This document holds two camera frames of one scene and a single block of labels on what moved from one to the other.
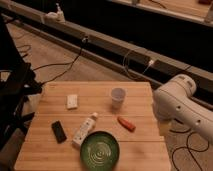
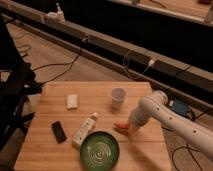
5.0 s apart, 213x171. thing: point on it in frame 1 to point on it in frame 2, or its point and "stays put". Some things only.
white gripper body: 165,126 to 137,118
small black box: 59,132 stays put
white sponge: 72,101 stays put
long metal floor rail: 149,67 stays put
